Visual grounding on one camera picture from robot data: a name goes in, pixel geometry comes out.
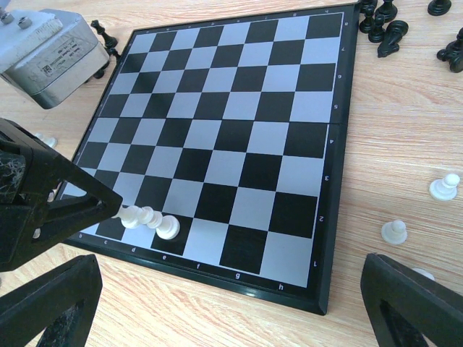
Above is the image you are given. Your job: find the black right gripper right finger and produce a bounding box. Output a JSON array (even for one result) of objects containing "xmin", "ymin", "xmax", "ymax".
[{"xmin": 361, "ymin": 253, "xmax": 462, "ymax": 346}]

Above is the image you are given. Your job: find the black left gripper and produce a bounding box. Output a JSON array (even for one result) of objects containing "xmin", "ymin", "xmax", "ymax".
[{"xmin": 1, "ymin": 119, "xmax": 122, "ymax": 272}]

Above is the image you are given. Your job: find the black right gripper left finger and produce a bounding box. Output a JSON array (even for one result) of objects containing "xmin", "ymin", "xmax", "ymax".
[{"xmin": 1, "ymin": 254, "xmax": 102, "ymax": 346}]

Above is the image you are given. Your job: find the black pawn near board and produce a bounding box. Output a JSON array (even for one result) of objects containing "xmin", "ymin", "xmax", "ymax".
[{"xmin": 90, "ymin": 20, "xmax": 118, "ymax": 49}]

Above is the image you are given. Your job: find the white pawn left upper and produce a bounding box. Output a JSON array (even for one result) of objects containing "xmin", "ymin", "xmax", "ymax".
[{"xmin": 35, "ymin": 133, "xmax": 58, "ymax": 148}]

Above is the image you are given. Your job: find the black and silver chessboard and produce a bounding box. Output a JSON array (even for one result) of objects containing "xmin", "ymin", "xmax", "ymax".
[{"xmin": 67, "ymin": 3, "xmax": 360, "ymax": 314}]

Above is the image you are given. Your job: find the black pawn right lower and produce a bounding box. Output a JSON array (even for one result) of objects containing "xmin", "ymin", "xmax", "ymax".
[{"xmin": 436, "ymin": 28, "xmax": 463, "ymax": 73}]

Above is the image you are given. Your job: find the black knight right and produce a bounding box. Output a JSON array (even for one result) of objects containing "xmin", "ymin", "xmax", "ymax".
[{"xmin": 377, "ymin": 20, "xmax": 409, "ymax": 58}]

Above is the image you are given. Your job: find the black bishop right top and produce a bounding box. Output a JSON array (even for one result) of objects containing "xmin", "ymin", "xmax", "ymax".
[{"xmin": 375, "ymin": 0, "xmax": 398, "ymax": 22}]

